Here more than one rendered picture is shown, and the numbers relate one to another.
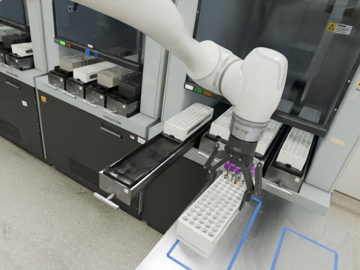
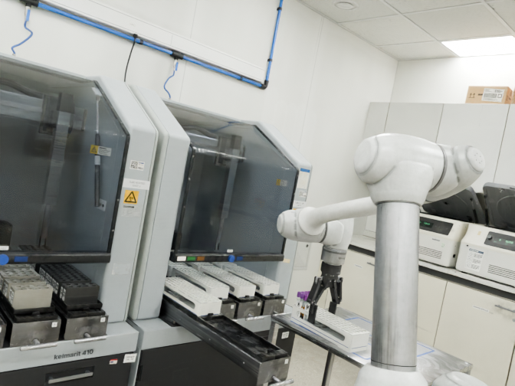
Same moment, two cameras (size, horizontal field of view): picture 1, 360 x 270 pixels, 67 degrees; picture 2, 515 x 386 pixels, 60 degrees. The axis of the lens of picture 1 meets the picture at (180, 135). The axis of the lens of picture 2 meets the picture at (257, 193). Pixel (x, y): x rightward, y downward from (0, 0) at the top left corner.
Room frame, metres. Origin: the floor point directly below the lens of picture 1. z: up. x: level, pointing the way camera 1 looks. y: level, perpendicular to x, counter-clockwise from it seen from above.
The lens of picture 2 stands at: (0.33, 1.48, 1.37)
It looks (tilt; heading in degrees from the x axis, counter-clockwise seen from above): 3 degrees down; 291
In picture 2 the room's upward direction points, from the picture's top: 11 degrees clockwise
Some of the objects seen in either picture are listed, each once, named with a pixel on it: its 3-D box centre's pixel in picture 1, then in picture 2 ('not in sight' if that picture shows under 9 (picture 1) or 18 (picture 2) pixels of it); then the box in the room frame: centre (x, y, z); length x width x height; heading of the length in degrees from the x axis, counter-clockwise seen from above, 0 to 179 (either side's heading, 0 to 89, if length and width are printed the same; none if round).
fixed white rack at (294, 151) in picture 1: (296, 146); (250, 280); (1.05, -0.51, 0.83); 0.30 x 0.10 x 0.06; 154
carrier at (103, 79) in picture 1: (106, 80); (31, 297); (1.40, 0.45, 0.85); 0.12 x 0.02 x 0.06; 65
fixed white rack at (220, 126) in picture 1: (232, 122); (198, 283); (1.18, -0.23, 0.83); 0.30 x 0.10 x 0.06; 154
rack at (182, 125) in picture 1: (189, 121); (188, 296); (1.12, -0.04, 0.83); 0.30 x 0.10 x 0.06; 154
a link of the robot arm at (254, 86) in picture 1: (256, 82); (336, 226); (0.63, -0.15, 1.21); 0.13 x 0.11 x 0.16; 41
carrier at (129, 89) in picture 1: (128, 88); (80, 295); (1.33, 0.31, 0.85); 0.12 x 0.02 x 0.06; 64
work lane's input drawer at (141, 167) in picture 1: (167, 147); (212, 328); (0.95, 0.04, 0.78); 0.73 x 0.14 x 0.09; 154
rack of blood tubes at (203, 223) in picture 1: (218, 206); (328, 325); (0.58, -0.14, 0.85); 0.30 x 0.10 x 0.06; 151
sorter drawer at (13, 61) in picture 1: (55, 53); not in sight; (1.91, 0.98, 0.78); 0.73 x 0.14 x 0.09; 154
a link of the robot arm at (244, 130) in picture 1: (247, 125); (333, 255); (0.62, -0.16, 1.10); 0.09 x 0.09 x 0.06
